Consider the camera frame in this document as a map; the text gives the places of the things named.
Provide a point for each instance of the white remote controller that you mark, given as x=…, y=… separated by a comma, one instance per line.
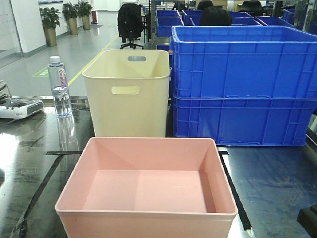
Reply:
x=19, y=108

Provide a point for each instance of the cream plastic bin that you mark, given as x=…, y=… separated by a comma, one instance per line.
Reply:
x=127, y=92

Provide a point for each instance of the blue plastic crate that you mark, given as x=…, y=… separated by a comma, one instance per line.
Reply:
x=244, y=122
x=244, y=61

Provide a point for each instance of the upper blue plastic crate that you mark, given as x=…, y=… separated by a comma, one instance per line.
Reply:
x=244, y=61

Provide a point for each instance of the potted plant gold pot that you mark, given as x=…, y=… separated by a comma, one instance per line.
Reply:
x=50, y=20

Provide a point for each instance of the clear water bottle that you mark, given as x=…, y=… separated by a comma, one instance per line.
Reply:
x=59, y=87

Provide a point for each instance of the pink plastic bin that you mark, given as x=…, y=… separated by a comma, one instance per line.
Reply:
x=128, y=187

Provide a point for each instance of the lower blue plastic crate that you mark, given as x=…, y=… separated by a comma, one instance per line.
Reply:
x=244, y=122

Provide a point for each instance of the black office chair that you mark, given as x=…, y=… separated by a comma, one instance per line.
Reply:
x=130, y=25

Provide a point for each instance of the person with black hair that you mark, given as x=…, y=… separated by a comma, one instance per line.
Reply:
x=212, y=16

